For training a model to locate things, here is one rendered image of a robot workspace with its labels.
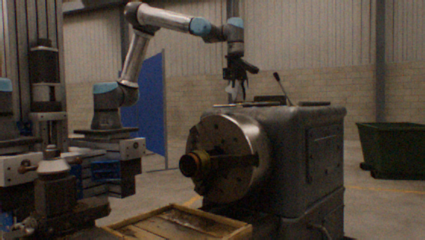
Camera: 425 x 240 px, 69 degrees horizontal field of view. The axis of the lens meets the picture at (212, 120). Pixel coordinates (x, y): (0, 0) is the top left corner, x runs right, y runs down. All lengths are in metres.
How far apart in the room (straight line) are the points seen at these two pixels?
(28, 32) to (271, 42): 10.36
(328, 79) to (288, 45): 1.79
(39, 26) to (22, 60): 0.18
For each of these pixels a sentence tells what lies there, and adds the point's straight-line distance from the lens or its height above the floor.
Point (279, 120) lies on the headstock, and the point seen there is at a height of 1.21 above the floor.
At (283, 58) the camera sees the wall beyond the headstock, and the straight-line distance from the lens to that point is 11.36.
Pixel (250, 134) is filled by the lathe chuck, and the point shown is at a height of 1.17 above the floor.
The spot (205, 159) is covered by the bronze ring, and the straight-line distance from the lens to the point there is 0.99.
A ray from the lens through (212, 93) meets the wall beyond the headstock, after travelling 12.01.
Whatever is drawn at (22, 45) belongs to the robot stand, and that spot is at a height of 1.54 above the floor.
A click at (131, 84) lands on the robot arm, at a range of 1.67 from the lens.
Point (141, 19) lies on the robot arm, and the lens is 1.51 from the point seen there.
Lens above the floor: 1.27
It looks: 3 degrees down
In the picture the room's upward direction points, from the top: 1 degrees counter-clockwise
